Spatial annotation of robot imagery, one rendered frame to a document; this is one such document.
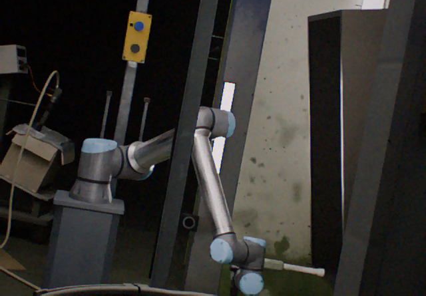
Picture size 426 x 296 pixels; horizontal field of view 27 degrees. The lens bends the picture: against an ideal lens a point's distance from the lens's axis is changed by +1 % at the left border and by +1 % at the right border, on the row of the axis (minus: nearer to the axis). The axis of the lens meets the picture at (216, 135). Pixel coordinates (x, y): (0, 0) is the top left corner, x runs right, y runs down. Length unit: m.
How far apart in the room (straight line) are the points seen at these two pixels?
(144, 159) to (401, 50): 2.24
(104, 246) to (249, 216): 1.10
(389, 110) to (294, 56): 2.89
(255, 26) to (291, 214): 1.02
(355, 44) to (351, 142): 0.40
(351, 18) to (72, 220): 1.45
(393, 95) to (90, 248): 2.30
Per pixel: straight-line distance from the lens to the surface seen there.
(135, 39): 4.81
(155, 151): 3.90
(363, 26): 3.70
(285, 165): 4.78
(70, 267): 3.97
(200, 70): 2.74
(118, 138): 4.88
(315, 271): 3.85
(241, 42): 4.71
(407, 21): 1.90
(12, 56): 6.34
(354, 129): 3.70
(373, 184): 1.91
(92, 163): 3.96
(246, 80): 4.71
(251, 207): 4.77
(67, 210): 3.92
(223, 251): 3.34
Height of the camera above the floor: 1.23
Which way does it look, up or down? 3 degrees down
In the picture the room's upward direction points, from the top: 10 degrees clockwise
